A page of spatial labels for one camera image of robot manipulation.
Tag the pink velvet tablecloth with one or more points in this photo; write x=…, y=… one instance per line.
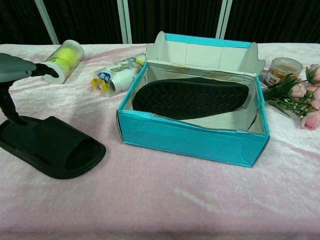
x=160, y=195

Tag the black pleated curtain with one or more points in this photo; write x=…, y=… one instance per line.
x=175, y=15

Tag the clear jar with orange contents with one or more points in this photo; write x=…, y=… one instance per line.
x=282, y=70

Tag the clear plastic ball tube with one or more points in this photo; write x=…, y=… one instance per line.
x=67, y=60

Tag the yellow tennis ball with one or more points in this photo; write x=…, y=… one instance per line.
x=66, y=53
x=64, y=67

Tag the grey and black left robot hand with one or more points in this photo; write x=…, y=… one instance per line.
x=15, y=68

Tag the white tissue pack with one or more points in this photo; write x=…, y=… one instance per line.
x=120, y=76

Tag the white double frame post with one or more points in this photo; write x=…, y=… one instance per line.
x=223, y=17
x=124, y=21

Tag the white slanted frame post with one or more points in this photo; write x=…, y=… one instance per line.
x=47, y=22

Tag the black slide sandal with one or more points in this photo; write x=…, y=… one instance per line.
x=55, y=150
x=190, y=98

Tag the pink artificial rose bouquet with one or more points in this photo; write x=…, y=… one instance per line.
x=300, y=97

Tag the blue cardboard shoe box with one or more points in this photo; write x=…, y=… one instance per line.
x=190, y=142

